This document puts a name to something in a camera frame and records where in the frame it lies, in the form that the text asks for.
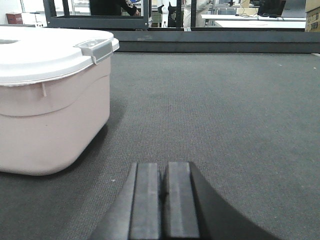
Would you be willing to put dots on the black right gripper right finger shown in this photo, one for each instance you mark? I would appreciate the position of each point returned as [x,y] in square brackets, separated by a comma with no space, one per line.
[194,210]

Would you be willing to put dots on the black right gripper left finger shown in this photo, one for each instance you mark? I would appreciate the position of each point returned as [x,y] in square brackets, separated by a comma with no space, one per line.
[136,211]

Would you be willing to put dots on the black metal frame cart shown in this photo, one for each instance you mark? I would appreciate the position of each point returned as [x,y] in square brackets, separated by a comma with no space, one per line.
[70,20]

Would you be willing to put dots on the person in dark clothes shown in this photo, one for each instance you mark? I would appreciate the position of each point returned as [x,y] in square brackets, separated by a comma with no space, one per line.
[112,8]

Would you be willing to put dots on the cardboard box stack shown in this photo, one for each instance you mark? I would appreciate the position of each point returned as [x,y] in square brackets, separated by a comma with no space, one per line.
[312,10]

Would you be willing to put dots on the white lidded pink bin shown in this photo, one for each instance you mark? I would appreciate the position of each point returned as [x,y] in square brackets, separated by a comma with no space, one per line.
[54,95]

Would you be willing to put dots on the white desk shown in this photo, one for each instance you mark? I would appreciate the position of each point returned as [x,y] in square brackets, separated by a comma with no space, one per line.
[241,21]

